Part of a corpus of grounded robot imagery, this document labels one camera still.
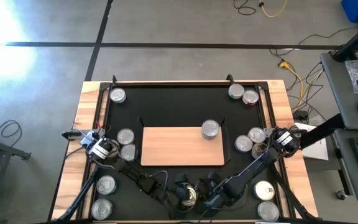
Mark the silver-lid seafood can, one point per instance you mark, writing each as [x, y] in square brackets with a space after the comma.
[210, 127]
[268, 211]
[210, 138]
[106, 185]
[101, 209]

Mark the teal yellowfin tuna can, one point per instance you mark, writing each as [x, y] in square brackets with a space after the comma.
[125, 136]

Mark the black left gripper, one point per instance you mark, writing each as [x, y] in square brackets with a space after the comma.
[179, 193]

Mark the black metal table frame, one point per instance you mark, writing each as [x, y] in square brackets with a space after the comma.
[73, 207]

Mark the black caster wheel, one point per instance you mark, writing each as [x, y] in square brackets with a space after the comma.
[341, 195]

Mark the silver-lid can red label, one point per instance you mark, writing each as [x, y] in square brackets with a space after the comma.
[256, 134]
[250, 97]

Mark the silver-lid can white label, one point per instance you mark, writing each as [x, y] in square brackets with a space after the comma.
[117, 95]

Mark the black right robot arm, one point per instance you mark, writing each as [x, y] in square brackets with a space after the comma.
[253, 165]

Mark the white paper sheet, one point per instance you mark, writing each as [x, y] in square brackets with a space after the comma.
[317, 151]

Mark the black slanted pole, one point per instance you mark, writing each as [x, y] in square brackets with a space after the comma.
[353, 42]

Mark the grey side desk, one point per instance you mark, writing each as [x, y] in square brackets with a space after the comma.
[340, 93]

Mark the silver-lid can green label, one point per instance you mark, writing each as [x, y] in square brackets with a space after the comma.
[236, 91]

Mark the teal seafood can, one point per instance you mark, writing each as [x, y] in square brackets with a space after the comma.
[128, 152]

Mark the black stand beam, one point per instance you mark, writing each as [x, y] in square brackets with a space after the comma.
[325, 129]

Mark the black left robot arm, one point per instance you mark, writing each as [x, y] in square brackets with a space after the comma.
[129, 172]

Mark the wooden shelf black metal frame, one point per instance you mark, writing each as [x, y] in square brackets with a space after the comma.
[172, 146]

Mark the blue plastic bin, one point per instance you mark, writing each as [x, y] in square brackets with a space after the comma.
[353, 11]

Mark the grey perforated metal bracket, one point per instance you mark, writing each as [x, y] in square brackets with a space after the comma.
[268, 132]

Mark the grey metal stand leg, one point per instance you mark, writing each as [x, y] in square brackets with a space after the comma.
[5, 148]

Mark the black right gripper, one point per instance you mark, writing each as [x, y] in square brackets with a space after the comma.
[212, 193]

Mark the black power adapter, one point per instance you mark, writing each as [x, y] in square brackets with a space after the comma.
[300, 115]

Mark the black clamp bracket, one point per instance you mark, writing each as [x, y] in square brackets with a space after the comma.
[71, 135]

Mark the silver-lid can blue label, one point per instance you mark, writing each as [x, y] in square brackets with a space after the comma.
[243, 143]

